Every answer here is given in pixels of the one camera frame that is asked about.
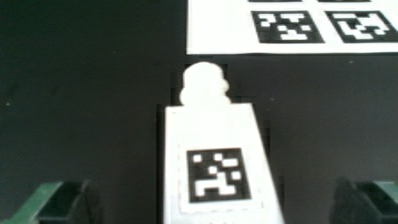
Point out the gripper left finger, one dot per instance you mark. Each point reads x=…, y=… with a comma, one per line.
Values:
x=56, y=205

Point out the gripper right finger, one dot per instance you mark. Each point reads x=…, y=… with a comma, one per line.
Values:
x=365, y=202

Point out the white stool leg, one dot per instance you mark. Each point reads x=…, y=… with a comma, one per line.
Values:
x=219, y=190

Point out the white marker base plate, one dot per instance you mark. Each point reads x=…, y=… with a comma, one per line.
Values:
x=292, y=26

